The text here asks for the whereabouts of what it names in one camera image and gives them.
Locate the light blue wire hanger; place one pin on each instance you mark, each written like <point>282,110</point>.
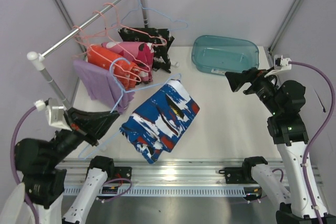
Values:
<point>102,146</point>

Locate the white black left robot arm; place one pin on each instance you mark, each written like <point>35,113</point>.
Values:
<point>35,165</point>

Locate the pink hanger of black trousers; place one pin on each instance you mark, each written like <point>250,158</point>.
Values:
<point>136,30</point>

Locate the aluminium mounting rail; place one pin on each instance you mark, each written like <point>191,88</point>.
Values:
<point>173,172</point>

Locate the black white trousers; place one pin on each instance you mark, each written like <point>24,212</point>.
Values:
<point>161,58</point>

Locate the pink patterned trousers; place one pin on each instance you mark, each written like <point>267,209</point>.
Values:
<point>141,53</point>

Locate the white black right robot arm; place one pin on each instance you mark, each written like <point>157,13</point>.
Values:
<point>300,202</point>

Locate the orange trousers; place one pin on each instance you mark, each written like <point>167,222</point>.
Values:
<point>127,73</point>

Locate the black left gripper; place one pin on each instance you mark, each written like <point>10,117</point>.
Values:
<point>82,128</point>

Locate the metal clothes rack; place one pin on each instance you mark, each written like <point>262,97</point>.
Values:
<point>38,58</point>

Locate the white slotted cable duct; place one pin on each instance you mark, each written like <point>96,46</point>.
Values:
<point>173,191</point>

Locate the teal plastic basin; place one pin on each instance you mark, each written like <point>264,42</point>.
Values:
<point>218,55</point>

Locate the blue white patterned trousers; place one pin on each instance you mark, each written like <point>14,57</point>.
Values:
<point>158,124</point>

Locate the pink hanger of orange trousers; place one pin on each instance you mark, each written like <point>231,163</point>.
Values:
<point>85,40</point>

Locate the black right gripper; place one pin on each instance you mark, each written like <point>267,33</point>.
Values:
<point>251,81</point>

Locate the purple trousers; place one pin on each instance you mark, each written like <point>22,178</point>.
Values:
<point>101,85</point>

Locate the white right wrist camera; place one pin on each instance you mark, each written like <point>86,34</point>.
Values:
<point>281,64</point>

